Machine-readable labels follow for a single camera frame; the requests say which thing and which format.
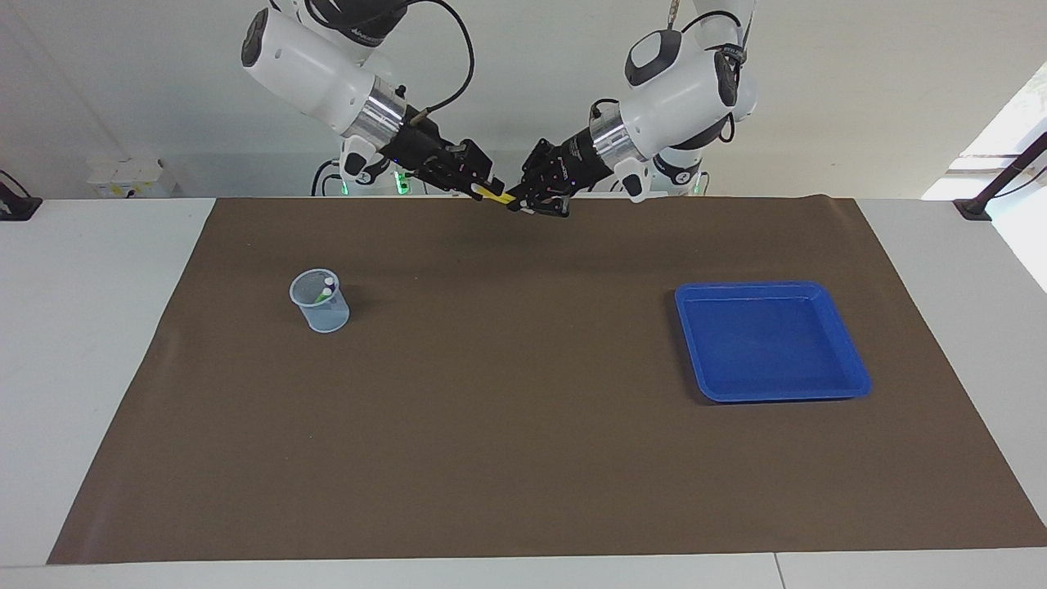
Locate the green lit base connector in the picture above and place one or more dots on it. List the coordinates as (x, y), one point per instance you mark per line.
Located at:
(398, 180)

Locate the yellow marker pen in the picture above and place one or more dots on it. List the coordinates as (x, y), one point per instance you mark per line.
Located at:
(497, 195)

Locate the white wall socket box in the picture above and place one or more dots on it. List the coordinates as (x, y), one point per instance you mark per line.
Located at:
(131, 178)

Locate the black pole stand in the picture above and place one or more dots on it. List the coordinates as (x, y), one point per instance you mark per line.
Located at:
(977, 204)

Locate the blue plastic tray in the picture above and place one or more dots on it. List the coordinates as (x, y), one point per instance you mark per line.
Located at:
(769, 343)

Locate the black table clamp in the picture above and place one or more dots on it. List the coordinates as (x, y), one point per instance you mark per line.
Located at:
(16, 206)

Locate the brown table mat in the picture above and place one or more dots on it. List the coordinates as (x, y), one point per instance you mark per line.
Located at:
(523, 450)

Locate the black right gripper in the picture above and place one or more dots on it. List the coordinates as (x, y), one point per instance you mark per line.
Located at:
(421, 151)

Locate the green marker pen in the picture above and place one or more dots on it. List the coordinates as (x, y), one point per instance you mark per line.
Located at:
(326, 291)

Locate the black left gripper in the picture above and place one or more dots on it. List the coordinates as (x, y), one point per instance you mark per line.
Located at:
(581, 159)

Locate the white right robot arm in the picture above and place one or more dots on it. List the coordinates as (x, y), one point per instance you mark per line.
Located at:
(303, 65)

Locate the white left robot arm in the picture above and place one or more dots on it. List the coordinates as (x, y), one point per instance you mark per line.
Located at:
(679, 90)

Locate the clear plastic cup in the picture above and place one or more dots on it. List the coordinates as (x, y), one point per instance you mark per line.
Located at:
(327, 319)

